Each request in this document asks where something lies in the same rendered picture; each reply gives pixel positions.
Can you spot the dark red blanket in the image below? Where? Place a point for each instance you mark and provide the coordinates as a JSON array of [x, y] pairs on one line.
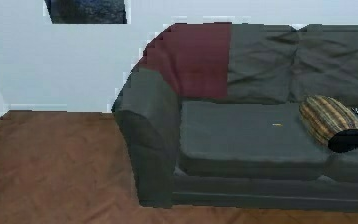
[[193, 60]]

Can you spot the dark grey sofa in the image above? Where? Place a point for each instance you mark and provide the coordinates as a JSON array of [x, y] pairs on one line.
[[240, 140]]

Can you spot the striped brown bolster pillow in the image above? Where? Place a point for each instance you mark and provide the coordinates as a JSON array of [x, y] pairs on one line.
[[327, 120]]

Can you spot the small yellow pencil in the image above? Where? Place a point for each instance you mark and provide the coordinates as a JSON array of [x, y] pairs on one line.
[[277, 125]]

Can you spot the dark framed wall picture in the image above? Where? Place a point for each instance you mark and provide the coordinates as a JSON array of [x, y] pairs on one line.
[[87, 10]]

